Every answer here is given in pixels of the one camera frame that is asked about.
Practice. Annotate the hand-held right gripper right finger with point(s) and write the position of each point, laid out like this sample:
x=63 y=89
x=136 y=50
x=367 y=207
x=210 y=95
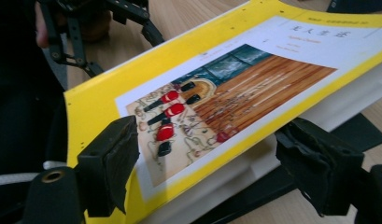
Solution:
x=322 y=168

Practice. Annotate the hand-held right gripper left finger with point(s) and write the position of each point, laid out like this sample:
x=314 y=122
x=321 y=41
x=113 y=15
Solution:
x=110 y=161

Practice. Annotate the yellow book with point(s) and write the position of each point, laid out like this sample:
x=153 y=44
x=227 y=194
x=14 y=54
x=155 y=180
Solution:
x=95 y=102

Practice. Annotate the black book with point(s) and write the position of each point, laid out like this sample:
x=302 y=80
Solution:
x=266 y=189

